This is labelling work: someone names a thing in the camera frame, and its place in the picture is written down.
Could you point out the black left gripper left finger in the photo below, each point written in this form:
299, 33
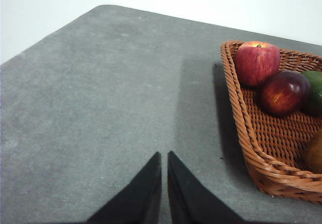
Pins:
135, 198

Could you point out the dark red plum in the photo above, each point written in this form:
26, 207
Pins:
283, 94

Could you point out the green avocado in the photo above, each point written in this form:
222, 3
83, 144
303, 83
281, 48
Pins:
315, 90

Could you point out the brown kiwi fruit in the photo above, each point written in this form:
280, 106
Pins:
315, 153

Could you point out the red apple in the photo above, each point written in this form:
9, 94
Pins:
256, 63

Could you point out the brown wicker basket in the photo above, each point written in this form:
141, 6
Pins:
274, 143

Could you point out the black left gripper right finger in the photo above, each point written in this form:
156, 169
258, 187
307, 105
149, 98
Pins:
193, 198

